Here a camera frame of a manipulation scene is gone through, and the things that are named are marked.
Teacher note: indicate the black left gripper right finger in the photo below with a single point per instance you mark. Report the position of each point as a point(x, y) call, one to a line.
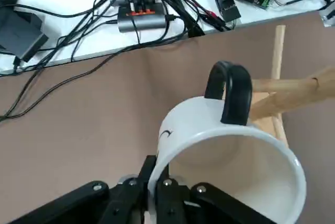
point(170, 203)

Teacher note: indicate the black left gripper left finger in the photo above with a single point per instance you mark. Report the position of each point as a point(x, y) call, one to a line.
point(123, 203)

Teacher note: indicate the wooden mug stand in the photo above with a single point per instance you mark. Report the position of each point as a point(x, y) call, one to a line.
point(288, 88)

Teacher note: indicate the black power adapter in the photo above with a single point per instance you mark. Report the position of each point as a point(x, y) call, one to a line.
point(23, 35)

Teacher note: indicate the black serial connector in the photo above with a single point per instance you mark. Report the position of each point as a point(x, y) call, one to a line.
point(227, 4)

